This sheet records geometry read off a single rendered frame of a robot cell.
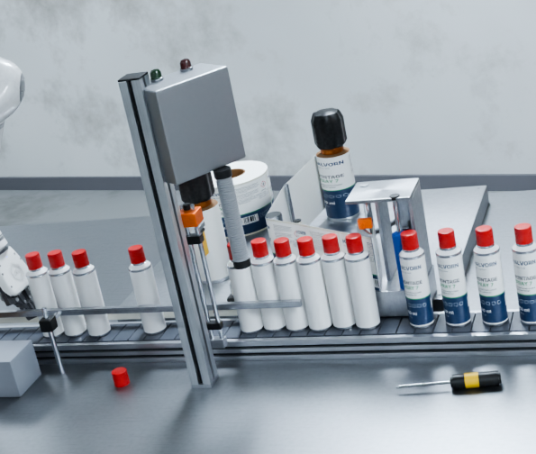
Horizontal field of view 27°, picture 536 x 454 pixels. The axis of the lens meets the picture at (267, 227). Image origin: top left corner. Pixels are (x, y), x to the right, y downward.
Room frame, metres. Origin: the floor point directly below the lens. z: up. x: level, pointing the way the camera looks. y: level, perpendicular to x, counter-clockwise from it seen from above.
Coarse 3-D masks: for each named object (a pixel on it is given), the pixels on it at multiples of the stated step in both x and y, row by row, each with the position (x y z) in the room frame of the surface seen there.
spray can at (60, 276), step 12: (60, 252) 2.39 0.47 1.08; (60, 264) 2.38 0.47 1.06; (60, 276) 2.37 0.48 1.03; (72, 276) 2.39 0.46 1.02; (60, 288) 2.37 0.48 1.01; (72, 288) 2.38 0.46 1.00; (60, 300) 2.37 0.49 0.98; (72, 300) 2.37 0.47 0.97; (72, 324) 2.37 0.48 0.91; (84, 324) 2.38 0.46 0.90; (72, 336) 2.37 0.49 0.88
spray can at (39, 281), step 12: (36, 252) 2.41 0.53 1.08; (36, 264) 2.40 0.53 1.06; (36, 276) 2.38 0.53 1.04; (48, 276) 2.40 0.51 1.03; (36, 288) 2.39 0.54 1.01; (48, 288) 2.39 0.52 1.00; (36, 300) 2.39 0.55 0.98; (48, 300) 2.39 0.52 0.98; (60, 324) 2.40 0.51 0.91; (48, 336) 2.39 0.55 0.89
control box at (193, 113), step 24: (192, 72) 2.16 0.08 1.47; (216, 72) 2.14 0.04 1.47; (168, 96) 2.08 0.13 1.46; (192, 96) 2.10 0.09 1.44; (216, 96) 2.13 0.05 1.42; (168, 120) 2.07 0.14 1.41; (192, 120) 2.10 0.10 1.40; (216, 120) 2.13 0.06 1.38; (168, 144) 2.06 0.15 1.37; (192, 144) 2.09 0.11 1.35; (216, 144) 2.12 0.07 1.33; (240, 144) 2.15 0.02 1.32; (168, 168) 2.08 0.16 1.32; (192, 168) 2.08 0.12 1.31; (216, 168) 2.12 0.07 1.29
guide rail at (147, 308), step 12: (264, 300) 2.18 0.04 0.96; (276, 300) 2.17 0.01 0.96; (288, 300) 2.15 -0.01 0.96; (300, 300) 2.14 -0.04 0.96; (0, 312) 2.41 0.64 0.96; (12, 312) 2.39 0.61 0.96; (24, 312) 2.38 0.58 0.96; (36, 312) 2.37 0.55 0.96; (48, 312) 2.36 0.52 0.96; (60, 312) 2.35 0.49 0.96; (72, 312) 2.34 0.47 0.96; (84, 312) 2.33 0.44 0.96; (96, 312) 2.31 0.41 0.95; (108, 312) 2.30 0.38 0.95; (120, 312) 2.29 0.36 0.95; (132, 312) 2.28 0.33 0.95; (144, 312) 2.27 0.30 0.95; (156, 312) 2.26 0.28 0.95
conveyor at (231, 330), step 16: (384, 320) 2.14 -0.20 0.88; (400, 320) 2.12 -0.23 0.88; (480, 320) 2.05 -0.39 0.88; (512, 320) 2.03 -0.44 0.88; (0, 336) 2.46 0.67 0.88; (16, 336) 2.44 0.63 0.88; (32, 336) 2.42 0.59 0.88; (64, 336) 2.39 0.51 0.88; (80, 336) 2.37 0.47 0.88; (112, 336) 2.33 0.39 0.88; (128, 336) 2.32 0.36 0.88; (144, 336) 2.30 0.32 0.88; (160, 336) 2.28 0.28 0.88; (176, 336) 2.27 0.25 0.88; (240, 336) 2.21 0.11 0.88; (256, 336) 2.19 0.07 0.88; (272, 336) 2.17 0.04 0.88; (288, 336) 2.15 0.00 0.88; (304, 336) 2.14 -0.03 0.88; (320, 336) 2.13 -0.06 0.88
